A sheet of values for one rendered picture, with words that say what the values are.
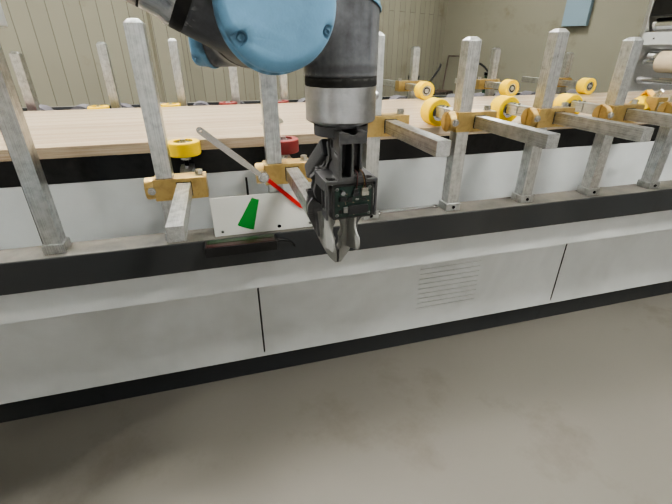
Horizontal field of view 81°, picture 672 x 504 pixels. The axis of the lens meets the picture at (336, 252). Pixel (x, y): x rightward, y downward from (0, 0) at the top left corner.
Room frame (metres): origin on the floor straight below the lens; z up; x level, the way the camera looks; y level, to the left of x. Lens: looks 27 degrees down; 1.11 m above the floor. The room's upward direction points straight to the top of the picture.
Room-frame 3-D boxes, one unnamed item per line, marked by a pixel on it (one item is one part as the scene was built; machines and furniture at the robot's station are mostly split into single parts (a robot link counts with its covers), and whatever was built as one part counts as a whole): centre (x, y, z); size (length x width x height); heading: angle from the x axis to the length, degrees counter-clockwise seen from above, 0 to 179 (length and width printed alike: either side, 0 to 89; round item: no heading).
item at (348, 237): (0.54, -0.02, 0.86); 0.06 x 0.03 x 0.09; 17
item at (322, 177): (0.53, -0.01, 0.97); 0.09 x 0.08 x 0.12; 17
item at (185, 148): (1.02, 0.39, 0.85); 0.08 x 0.08 x 0.11
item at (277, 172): (0.96, 0.13, 0.84); 0.13 x 0.06 x 0.05; 106
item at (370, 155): (1.02, -0.09, 0.91); 0.03 x 0.03 x 0.48; 16
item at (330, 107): (0.54, -0.01, 1.05); 0.10 x 0.09 x 0.05; 107
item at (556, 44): (1.16, -0.57, 0.92); 0.03 x 0.03 x 0.48; 16
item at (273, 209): (0.92, 0.17, 0.75); 0.26 x 0.01 x 0.10; 106
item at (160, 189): (0.89, 0.37, 0.83); 0.13 x 0.06 x 0.05; 106
